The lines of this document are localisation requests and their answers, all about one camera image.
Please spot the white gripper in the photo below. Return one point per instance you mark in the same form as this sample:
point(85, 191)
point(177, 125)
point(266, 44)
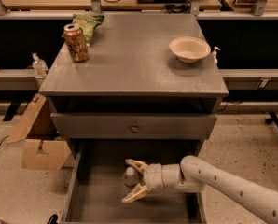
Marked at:
point(153, 175)

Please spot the open grey middle drawer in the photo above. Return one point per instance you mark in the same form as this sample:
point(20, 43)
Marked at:
point(96, 188)

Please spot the closed grey top drawer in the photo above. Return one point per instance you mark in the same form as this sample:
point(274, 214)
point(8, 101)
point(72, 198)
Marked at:
point(150, 126)

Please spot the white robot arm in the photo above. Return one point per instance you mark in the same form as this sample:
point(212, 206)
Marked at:
point(193, 173)

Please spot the round brass drawer knob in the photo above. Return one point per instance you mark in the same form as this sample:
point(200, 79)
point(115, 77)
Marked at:
point(134, 128)

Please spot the black table leg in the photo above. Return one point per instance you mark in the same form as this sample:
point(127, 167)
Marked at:
point(273, 118)

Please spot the clear sanitizer pump bottle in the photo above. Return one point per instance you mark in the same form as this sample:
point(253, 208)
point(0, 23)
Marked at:
point(39, 66)

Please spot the green chip bag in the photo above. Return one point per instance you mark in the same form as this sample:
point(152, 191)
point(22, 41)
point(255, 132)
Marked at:
point(88, 23)

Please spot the clear plastic water bottle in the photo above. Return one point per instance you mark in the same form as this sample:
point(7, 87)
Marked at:
point(130, 177)

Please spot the open cardboard box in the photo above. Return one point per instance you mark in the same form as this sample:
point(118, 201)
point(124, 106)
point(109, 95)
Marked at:
point(42, 147)

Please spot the small white pump bottle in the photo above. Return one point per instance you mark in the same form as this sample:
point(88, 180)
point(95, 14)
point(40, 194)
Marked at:
point(214, 54)

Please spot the brown patterned drink can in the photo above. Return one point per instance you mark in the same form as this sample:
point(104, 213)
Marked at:
point(76, 43)

